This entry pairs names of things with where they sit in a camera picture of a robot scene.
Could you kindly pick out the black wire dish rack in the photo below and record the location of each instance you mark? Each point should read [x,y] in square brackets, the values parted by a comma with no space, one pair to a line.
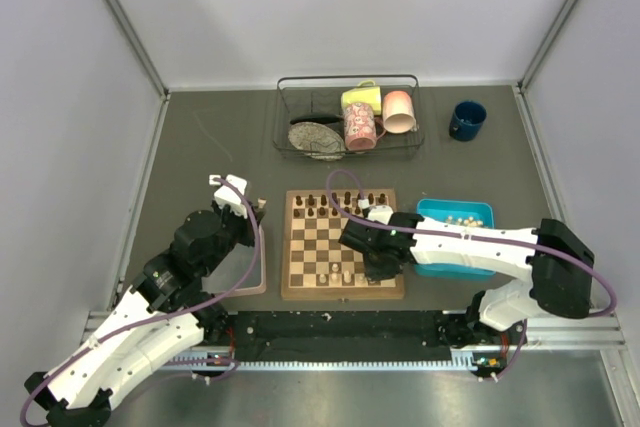
[331,117]

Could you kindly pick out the metal tray pink rim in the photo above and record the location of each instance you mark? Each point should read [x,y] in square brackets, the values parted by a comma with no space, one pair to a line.
[233,268]

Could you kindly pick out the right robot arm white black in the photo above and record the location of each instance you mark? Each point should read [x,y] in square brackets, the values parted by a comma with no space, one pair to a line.
[548,266]

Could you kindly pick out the aluminium front rail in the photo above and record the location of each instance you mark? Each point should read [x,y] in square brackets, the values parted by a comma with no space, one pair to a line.
[484,359]

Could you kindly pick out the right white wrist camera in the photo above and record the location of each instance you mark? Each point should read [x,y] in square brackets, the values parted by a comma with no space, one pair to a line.
[375,213]

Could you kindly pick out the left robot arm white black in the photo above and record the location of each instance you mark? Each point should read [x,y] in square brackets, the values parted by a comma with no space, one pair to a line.
[164,312]

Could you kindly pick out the pink patterned mug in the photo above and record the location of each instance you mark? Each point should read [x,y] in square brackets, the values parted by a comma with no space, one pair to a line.
[362,129]

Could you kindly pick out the dark blue mug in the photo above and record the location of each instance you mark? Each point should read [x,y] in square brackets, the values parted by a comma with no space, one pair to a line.
[466,121]

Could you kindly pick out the speckled ceramic plate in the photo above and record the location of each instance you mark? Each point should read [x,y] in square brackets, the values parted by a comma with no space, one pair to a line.
[317,141]

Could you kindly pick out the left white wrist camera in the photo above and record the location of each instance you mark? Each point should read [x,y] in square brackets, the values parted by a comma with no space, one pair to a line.
[230,189]

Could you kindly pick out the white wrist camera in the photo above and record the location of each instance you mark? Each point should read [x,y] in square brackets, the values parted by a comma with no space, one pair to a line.
[230,189]
[375,213]

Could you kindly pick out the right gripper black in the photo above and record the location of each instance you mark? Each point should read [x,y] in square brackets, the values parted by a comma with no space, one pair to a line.
[375,273]

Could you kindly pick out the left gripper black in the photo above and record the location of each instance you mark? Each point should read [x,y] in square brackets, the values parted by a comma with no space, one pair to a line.
[248,238]

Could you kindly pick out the yellow mug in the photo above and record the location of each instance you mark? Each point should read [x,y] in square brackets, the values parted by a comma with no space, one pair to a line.
[368,92]

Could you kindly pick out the pink white mug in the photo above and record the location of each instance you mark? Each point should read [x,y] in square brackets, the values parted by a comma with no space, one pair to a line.
[398,112]

